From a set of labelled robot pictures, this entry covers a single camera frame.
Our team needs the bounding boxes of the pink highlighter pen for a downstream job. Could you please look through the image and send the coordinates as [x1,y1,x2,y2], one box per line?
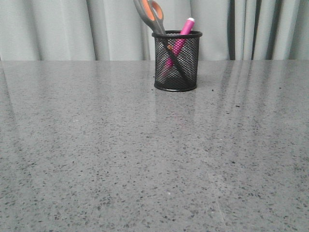
[162,17,195,76]

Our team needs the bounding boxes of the grey orange scissors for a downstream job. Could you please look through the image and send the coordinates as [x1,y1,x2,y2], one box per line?
[133,0,189,84]

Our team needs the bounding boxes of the black mesh pen cup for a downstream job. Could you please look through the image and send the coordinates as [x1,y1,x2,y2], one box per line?
[152,30,203,92]

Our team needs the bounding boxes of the grey curtain backdrop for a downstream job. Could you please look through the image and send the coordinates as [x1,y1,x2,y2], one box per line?
[0,0,309,60]

